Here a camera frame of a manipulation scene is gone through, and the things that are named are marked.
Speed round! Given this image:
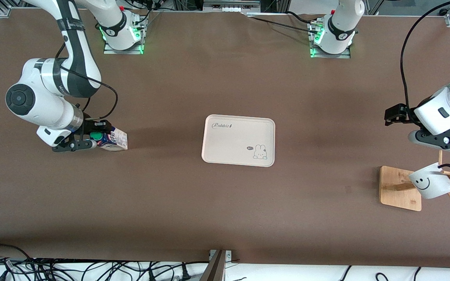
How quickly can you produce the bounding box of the wooden cup rack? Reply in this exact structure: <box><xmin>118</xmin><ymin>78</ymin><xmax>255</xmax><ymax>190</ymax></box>
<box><xmin>380</xmin><ymin>150</ymin><xmax>450</xmax><ymax>212</ymax></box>

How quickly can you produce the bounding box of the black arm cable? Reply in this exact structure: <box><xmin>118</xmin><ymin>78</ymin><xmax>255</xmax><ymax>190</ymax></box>
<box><xmin>55</xmin><ymin>42</ymin><xmax>118</xmax><ymax>119</ymax></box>
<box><xmin>400</xmin><ymin>0</ymin><xmax>450</xmax><ymax>114</ymax></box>

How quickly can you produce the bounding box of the white mug black handle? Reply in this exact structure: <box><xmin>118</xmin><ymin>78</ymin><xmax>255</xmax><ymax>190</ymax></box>
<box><xmin>409</xmin><ymin>162</ymin><xmax>450</xmax><ymax>200</ymax></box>

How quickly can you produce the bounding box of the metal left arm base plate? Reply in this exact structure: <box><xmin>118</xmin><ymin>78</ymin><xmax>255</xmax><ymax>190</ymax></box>
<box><xmin>308</xmin><ymin>21</ymin><xmax>352</xmax><ymax>59</ymax></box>

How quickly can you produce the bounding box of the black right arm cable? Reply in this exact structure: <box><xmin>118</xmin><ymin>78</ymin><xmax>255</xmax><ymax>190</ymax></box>
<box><xmin>55</xmin><ymin>42</ymin><xmax>118</xmax><ymax>119</ymax></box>

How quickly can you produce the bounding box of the cream rabbit print tray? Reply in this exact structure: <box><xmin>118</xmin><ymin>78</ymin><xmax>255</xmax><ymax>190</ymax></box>
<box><xmin>202</xmin><ymin>114</ymin><xmax>276</xmax><ymax>167</ymax></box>

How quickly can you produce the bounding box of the long black table cable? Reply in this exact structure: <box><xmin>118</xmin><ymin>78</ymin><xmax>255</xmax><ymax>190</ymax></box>
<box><xmin>245</xmin><ymin>15</ymin><xmax>321</xmax><ymax>36</ymax></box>

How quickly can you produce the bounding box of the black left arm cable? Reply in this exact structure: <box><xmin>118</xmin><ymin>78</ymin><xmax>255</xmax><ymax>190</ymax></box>
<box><xmin>400</xmin><ymin>0</ymin><xmax>450</xmax><ymax>114</ymax></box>

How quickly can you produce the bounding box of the blue white milk carton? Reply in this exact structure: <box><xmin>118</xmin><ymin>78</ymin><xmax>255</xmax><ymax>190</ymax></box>
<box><xmin>89</xmin><ymin>126</ymin><xmax>129</xmax><ymax>151</ymax></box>

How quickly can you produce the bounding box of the short black table cable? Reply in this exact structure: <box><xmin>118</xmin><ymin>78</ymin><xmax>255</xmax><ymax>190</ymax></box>
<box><xmin>287</xmin><ymin>10</ymin><xmax>321</xmax><ymax>25</ymax></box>

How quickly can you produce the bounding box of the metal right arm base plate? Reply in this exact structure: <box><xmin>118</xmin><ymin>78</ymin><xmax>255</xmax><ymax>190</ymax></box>
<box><xmin>103</xmin><ymin>11</ymin><xmax>149</xmax><ymax>55</ymax></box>

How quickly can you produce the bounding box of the aluminium frame post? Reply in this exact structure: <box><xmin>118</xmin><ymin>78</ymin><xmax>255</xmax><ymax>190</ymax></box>
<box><xmin>200</xmin><ymin>250</ymin><xmax>233</xmax><ymax>281</ymax></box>

